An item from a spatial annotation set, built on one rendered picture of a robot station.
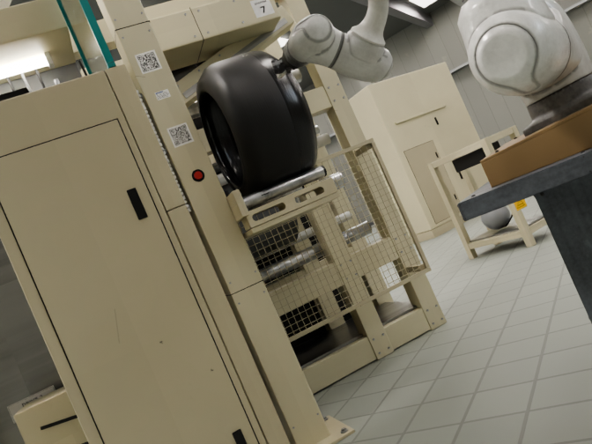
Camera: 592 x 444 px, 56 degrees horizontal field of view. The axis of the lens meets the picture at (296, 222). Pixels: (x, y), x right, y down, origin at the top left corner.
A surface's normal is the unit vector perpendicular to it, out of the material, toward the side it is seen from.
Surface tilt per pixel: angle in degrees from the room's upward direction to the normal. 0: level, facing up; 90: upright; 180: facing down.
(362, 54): 117
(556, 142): 90
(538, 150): 90
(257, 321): 90
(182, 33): 90
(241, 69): 53
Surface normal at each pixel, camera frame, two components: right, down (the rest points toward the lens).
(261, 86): 0.17, -0.37
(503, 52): -0.50, 0.36
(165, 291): 0.28, -0.15
